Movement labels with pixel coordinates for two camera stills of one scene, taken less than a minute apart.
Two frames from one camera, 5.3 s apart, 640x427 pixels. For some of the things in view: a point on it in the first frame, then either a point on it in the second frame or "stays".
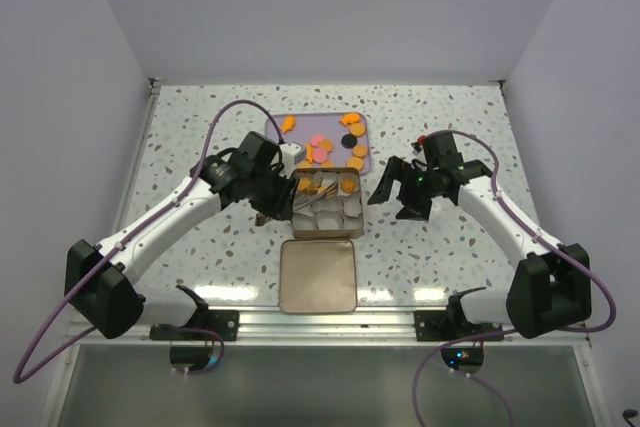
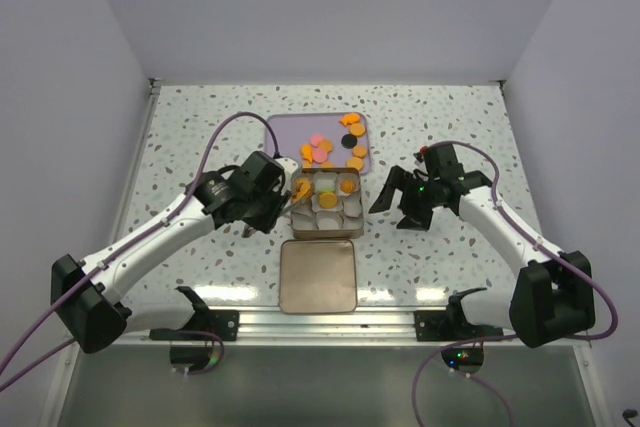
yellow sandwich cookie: (311, 190) -> (328, 200)
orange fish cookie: (288, 123) -> (304, 189)
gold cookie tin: (326, 203) stays
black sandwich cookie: (348, 141) stays
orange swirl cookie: (348, 185) stays
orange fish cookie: (349, 118) stays
